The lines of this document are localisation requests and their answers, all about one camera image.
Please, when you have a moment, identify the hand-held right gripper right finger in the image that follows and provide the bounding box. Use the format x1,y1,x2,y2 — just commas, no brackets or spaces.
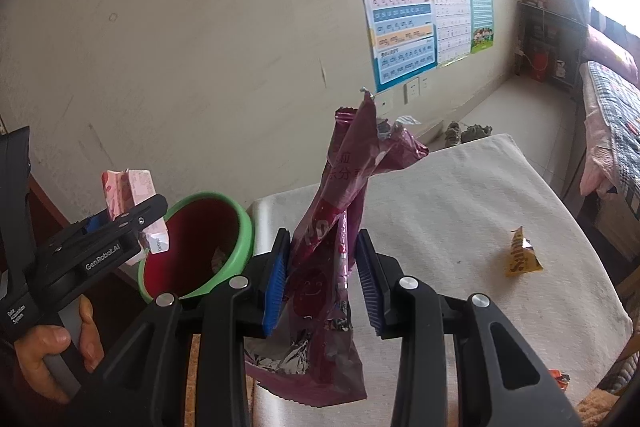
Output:
355,228,568,427

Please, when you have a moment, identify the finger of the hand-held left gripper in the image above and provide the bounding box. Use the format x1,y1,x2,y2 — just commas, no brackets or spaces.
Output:
84,212,109,234
75,194,169,234

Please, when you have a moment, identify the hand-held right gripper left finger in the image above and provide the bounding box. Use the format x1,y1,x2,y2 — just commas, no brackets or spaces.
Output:
82,228,292,427

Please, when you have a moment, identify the pink white drink carton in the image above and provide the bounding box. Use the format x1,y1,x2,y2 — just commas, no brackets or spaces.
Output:
100,167,171,268

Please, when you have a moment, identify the green rimmed red trash bin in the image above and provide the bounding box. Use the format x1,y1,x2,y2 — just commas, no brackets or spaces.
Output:
137,191,256,303

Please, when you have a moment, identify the purple snack bag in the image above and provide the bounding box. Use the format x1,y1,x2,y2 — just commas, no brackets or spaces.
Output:
243,99,430,409

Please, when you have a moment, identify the person's left hand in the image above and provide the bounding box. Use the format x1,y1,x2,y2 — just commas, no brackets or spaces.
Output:
14,295,107,404

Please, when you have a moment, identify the yellow snack packet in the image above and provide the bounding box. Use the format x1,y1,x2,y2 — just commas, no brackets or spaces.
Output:
505,225,545,279

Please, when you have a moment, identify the orange wrapper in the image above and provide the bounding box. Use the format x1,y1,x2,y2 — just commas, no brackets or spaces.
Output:
547,368,572,390

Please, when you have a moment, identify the pink cloth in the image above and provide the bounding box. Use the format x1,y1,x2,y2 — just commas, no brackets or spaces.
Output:
580,107,613,198

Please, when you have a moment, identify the red bucket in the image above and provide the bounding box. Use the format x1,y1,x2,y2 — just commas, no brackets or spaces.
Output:
531,52,551,82

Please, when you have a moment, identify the blue framed chart poster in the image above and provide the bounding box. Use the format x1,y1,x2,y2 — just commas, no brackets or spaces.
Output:
346,0,438,94

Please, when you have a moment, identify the white chart poster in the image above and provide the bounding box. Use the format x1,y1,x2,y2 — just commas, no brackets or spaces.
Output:
425,0,473,68

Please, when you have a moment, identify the green chart poster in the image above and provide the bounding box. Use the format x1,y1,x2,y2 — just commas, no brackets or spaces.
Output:
466,0,495,55

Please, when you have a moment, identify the plaid quilt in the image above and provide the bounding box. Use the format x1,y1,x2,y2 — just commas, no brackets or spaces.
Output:
585,59,640,208

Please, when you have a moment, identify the dark storage shelf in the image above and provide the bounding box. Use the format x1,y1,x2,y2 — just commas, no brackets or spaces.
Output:
515,0,588,90

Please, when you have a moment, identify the dark red pillow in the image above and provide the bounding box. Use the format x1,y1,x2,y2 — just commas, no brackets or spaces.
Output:
585,24,640,68

